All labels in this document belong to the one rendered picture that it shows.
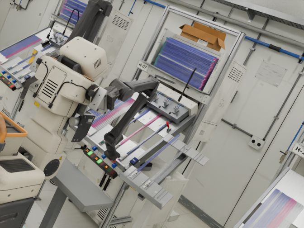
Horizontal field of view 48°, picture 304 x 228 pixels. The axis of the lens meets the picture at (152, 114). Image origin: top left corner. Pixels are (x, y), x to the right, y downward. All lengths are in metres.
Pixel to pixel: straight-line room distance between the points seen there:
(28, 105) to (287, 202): 2.62
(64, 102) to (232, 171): 2.69
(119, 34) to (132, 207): 1.90
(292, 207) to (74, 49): 1.48
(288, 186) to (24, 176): 1.52
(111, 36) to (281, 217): 2.46
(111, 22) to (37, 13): 3.60
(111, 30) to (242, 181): 2.18
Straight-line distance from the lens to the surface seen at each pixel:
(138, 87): 1.84
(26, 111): 3.71
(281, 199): 2.17
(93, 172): 2.91
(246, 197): 3.97
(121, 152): 2.39
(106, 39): 3.65
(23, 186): 1.49
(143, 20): 5.11
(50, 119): 1.74
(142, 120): 2.59
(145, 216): 2.32
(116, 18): 3.65
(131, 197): 2.65
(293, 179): 2.29
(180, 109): 2.57
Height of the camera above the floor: 1.47
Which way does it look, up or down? 9 degrees down
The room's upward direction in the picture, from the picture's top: 26 degrees clockwise
